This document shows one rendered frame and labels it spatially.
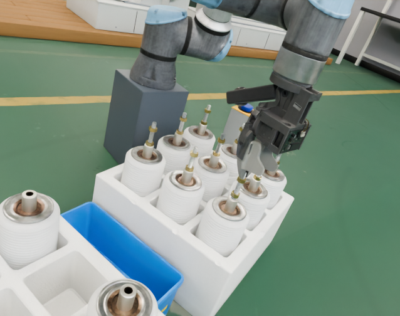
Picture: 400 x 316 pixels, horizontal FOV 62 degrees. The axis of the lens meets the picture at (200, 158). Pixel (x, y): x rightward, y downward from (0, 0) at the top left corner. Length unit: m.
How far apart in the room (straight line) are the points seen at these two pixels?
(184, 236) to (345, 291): 0.56
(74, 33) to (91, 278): 1.98
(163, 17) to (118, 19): 1.62
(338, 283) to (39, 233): 0.83
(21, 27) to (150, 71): 1.39
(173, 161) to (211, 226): 0.24
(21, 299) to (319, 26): 0.59
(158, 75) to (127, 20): 1.64
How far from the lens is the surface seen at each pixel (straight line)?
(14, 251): 0.63
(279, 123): 0.56
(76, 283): 0.72
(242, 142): 0.60
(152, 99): 1.05
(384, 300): 1.18
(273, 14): 0.61
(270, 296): 0.95
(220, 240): 0.71
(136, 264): 0.81
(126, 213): 0.80
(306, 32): 0.54
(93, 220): 0.86
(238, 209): 0.72
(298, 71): 0.54
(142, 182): 0.78
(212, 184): 0.81
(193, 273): 0.75
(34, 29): 2.37
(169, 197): 0.73
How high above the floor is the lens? 0.67
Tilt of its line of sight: 29 degrees down
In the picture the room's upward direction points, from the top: 18 degrees clockwise
